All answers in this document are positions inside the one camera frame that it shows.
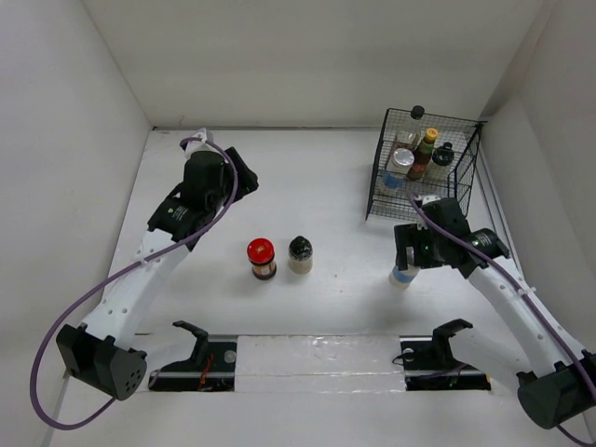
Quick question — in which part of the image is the blue-band silver-top shaker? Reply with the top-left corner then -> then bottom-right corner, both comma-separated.
382,148 -> 414,192
389,247 -> 420,289

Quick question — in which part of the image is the green-label chili sauce bottle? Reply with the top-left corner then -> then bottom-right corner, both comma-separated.
406,128 -> 439,181

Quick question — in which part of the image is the tall red-label sauce bottle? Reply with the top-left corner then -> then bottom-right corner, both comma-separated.
394,105 -> 425,151

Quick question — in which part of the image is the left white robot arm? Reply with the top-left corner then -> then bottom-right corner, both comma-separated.
56,147 -> 258,400

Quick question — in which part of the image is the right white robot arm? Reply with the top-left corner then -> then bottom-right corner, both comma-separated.
391,195 -> 595,430

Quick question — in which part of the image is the red-lid sauce jar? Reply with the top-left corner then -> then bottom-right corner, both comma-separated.
247,237 -> 277,280

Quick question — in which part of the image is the black-cap white spice bottle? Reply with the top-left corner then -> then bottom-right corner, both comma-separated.
288,236 -> 313,275

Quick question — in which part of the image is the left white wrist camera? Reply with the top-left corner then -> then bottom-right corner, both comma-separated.
179,128 -> 213,160

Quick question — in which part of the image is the black wire basket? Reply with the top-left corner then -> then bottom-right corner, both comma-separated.
365,107 -> 486,224

